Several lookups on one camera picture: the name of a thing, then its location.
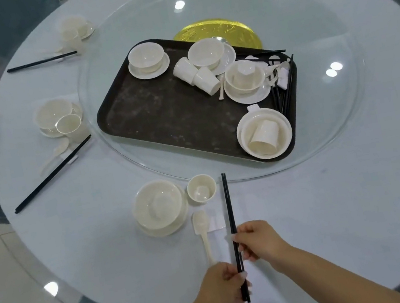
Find person's right forearm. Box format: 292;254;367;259
273;226;400;303

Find bunch of black chopsticks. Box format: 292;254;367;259
232;40;305;123

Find person's left hand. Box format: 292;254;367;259
188;257;255;303

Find glass lazy susan turntable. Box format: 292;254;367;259
61;0;376;208

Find person's right hand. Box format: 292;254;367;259
230;215;298;280

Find black tray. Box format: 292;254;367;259
85;15;313;192

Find white round table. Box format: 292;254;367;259
0;0;400;303

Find gold turntable base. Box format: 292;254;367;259
171;12;264;65

